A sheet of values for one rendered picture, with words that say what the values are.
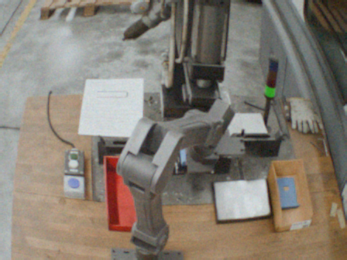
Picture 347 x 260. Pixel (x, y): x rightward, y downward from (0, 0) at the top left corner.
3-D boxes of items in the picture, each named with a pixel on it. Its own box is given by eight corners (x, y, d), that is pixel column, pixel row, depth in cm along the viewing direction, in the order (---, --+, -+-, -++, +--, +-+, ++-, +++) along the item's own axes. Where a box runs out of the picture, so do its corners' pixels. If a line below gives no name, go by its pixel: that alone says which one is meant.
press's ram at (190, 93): (161, 129, 160) (170, 36, 140) (156, 71, 179) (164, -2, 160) (229, 130, 161) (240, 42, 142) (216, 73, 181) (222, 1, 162)
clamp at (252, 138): (228, 159, 179) (232, 133, 172) (227, 151, 181) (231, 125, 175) (271, 157, 180) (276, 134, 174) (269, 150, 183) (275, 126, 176)
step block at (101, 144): (98, 164, 173) (97, 141, 167) (97, 157, 175) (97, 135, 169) (118, 165, 173) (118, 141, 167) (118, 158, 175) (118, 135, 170)
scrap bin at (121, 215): (108, 230, 152) (107, 218, 148) (104, 170, 171) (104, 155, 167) (151, 233, 153) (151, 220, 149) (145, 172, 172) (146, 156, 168)
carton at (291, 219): (274, 234, 155) (281, 218, 150) (266, 179, 174) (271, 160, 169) (307, 228, 156) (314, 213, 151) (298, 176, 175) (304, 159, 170)
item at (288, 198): (280, 213, 160) (282, 206, 158) (275, 179, 172) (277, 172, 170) (297, 210, 161) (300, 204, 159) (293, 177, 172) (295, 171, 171)
